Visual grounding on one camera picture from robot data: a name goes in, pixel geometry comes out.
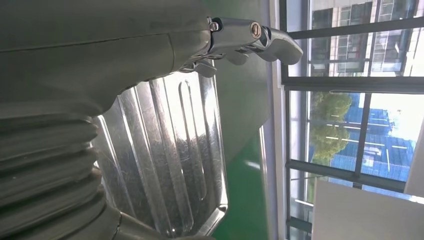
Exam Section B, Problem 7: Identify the dark window frame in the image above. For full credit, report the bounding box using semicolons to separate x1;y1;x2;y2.
279;0;424;240

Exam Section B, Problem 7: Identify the white flat panel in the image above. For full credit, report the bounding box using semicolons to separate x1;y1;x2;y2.
311;178;424;240

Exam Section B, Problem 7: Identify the ribbed metal tray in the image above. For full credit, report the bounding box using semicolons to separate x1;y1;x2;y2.
91;71;229;238

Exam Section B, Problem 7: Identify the blue roofed building outside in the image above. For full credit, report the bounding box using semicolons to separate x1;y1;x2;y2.
329;92;417;183

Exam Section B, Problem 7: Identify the green tree outside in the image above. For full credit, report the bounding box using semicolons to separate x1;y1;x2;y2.
308;92;353;167

